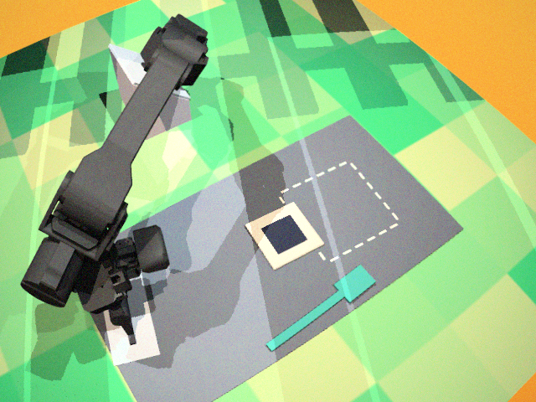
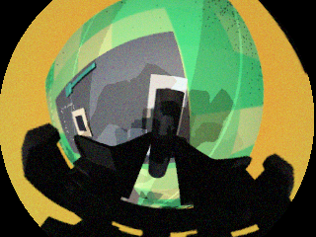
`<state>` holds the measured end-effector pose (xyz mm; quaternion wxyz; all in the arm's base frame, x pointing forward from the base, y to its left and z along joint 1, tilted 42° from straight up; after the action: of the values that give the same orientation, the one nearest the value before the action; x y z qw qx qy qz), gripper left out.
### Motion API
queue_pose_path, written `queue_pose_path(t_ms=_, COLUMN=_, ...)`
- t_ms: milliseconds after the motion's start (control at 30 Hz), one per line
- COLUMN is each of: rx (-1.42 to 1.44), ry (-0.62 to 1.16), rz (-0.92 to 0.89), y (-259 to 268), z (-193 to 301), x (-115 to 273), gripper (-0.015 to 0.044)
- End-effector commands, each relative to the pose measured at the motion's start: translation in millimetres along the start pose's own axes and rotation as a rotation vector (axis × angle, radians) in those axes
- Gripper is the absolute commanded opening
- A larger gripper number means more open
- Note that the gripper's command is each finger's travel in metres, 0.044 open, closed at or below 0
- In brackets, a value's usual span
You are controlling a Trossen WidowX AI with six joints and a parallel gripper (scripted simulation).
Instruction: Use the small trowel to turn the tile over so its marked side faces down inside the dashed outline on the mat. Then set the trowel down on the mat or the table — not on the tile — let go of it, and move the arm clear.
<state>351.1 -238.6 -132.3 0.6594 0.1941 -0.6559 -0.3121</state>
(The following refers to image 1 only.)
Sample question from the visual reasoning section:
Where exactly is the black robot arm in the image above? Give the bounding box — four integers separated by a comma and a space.
20, 14, 209, 314

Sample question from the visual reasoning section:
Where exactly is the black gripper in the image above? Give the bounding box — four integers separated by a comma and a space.
84, 224, 170, 280

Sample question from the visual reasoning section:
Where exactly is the cream square tile with dark blue square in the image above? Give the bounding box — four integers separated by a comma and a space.
245, 202, 323, 270

